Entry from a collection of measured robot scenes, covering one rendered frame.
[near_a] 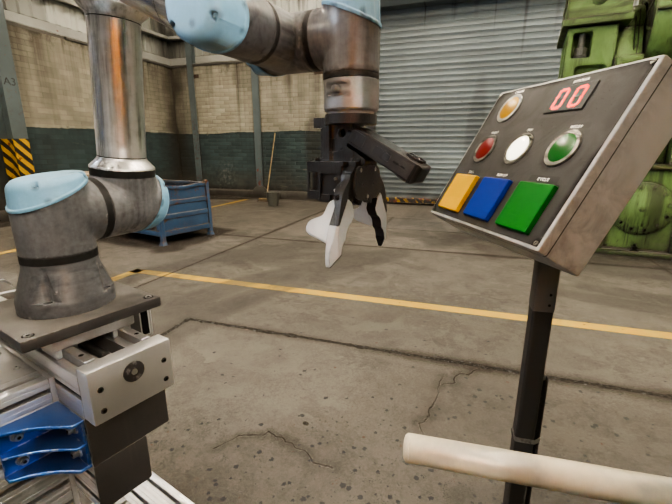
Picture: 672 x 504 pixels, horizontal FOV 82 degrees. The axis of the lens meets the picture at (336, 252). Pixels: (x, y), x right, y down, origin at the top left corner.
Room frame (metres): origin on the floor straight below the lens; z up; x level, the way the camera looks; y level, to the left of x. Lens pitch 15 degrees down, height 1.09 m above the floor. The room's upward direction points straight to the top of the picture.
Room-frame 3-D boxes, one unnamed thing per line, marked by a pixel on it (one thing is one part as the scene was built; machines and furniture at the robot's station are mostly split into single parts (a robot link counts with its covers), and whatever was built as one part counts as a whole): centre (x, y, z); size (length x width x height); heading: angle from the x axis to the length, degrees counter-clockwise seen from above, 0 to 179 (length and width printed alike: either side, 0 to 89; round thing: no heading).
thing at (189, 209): (5.04, 2.33, 0.36); 1.20 x 0.80 x 0.72; 59
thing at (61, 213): (0.67, 0.48, 0.98); 0.13 x 0.12 x 0.14; 154
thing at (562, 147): (0.57, -0.32, 1.09); 0.05 x 0.03 x 0.04; 166
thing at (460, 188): (0.76, -0.24, 1.01); 0.07 x 0.05 x 0.07; 11
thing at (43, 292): (0.66, 0.49, 0.87); 0.15 x 0.15 x 0.10
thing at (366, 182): (0.57, -0.01, 1.07); 0.09 x 0.08 x 0.12; 56
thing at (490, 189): (0.66, -0.26, 1.01); 0.07 x 0.05 x 0.07; 11
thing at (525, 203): (0.56, -0.28, 1.01); 0.07 x 0.05 x 0.07; 11
